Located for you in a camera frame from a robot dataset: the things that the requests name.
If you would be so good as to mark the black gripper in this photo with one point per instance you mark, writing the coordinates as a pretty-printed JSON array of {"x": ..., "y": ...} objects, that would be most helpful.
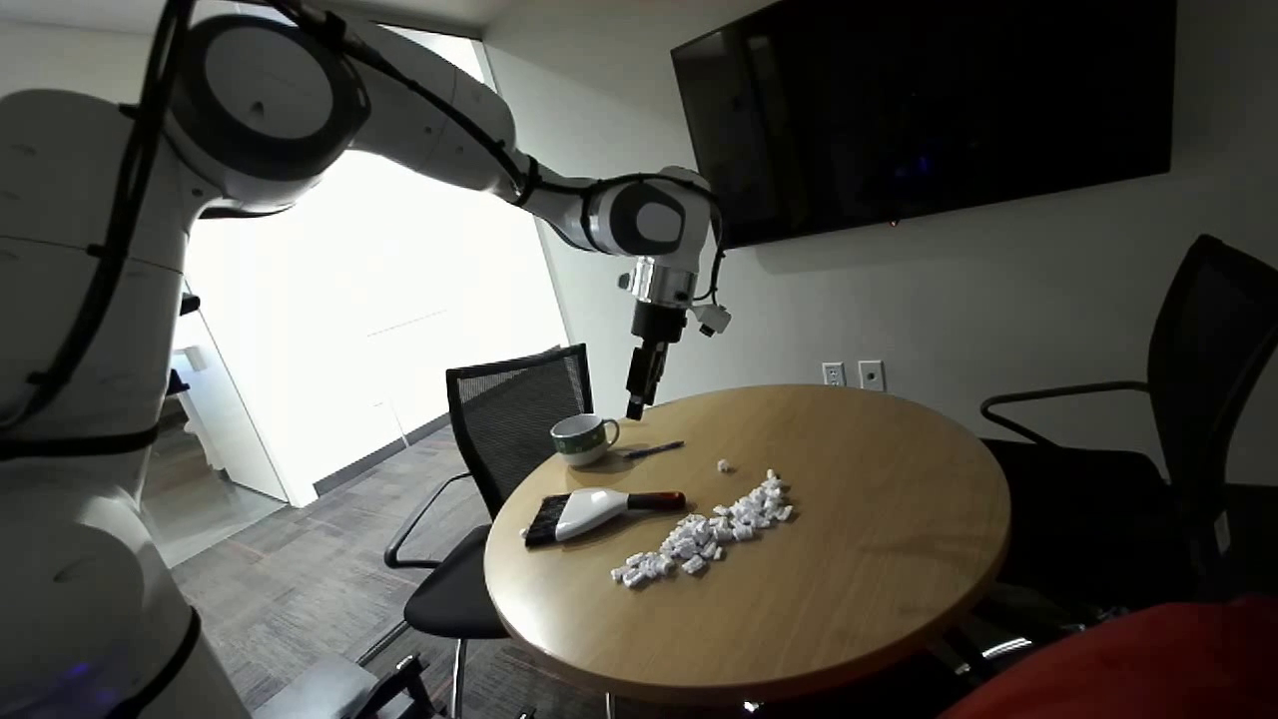
[{"x": 655, "y": 327}]

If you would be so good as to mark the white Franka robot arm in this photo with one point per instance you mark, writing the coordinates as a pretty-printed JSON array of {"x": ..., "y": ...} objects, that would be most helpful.
[{"x": 83, "y": 266}]

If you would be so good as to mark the small dark utensil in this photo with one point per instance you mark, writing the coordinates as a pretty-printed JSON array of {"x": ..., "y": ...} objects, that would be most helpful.
[{"x": 647, "y": 451}]

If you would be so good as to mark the small dark bowl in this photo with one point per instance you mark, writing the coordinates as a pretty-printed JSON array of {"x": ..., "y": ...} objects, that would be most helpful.
[{"x": 581, "y": 437}]

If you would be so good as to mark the single white piece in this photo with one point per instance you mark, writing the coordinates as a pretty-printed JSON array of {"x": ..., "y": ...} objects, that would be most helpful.
[{"x": 726, "y": 466}]

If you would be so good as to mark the black mesh office chair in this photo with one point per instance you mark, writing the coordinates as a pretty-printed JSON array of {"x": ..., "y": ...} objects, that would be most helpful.
[
  {"x": 1210, "y": 399},
  {"x": 514, "y": 413}
]

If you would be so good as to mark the pile of white pieces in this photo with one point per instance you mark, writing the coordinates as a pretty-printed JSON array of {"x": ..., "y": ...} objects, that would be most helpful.
[{"x": 703, "y": 534}]

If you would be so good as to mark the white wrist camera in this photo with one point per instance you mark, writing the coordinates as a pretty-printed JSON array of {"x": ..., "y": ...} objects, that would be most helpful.
[{"x": 714, "y": 315}]

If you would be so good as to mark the white wall outlet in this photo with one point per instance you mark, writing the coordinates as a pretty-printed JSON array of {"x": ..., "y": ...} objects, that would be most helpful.
[
  {"x": 874, "y": 374},
  {"x": 831, "y": 374}
]

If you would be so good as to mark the black wall television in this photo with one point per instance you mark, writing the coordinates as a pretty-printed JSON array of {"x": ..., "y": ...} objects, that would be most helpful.
[{"x": 921, "y": 104}]

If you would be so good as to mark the black camera on stand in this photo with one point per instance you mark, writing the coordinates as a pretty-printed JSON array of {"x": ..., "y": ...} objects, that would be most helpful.
[{"x": 188, "y": 303}]

